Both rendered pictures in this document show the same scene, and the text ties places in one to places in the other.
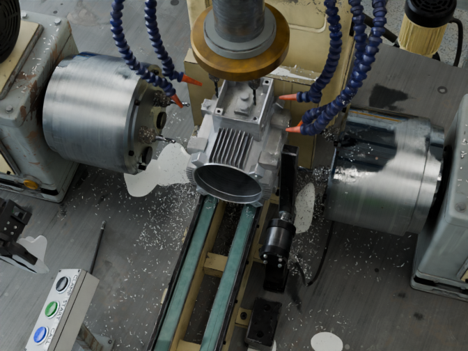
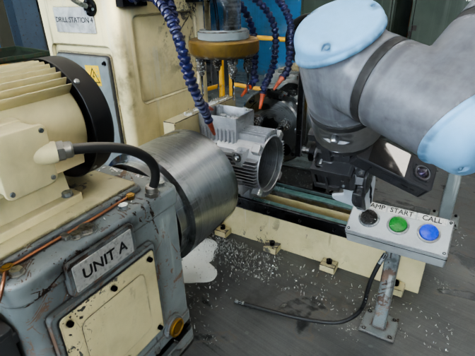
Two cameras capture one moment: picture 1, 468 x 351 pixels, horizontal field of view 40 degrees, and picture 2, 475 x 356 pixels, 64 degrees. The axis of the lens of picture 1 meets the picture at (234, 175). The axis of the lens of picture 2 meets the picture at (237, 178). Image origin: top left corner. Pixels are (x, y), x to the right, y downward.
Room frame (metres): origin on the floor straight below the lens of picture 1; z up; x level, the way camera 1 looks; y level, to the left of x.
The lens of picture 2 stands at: (0.57, 0.97, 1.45)
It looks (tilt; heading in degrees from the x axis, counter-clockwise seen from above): 26 degrees down; 282
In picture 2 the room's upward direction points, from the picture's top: 1 degrees counter-clockwise
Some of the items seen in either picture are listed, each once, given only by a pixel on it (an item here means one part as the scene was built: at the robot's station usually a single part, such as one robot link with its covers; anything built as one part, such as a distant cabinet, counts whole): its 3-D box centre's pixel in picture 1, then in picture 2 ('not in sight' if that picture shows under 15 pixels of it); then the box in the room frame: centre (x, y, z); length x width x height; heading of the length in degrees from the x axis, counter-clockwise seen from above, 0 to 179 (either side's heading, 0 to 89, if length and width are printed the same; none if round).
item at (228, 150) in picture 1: (239, 146); (239, 157); (0.77, -0.02, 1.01); 0.20 x 0.19 x 0.19; 160
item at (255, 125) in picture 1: (243, 106); (226, 123); (0.80, -0.03, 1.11); 0.12 x 0.11 x 0.07; 160
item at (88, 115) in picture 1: (88, 108); (154, 204); (0.89, 0.31, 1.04); 0.37 x 0.25 x 0.25; 70
